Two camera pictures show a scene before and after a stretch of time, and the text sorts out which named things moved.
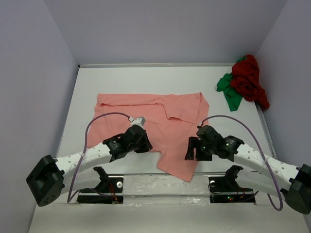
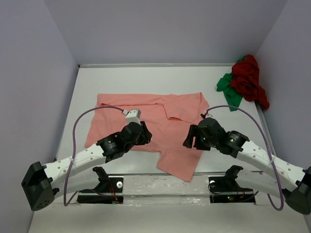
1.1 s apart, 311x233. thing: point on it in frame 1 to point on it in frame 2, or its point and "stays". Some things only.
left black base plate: (109, 191) stays
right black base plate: (226, 189) stays
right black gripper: (193, 142) to (194, 130)
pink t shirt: (170, 120) stays
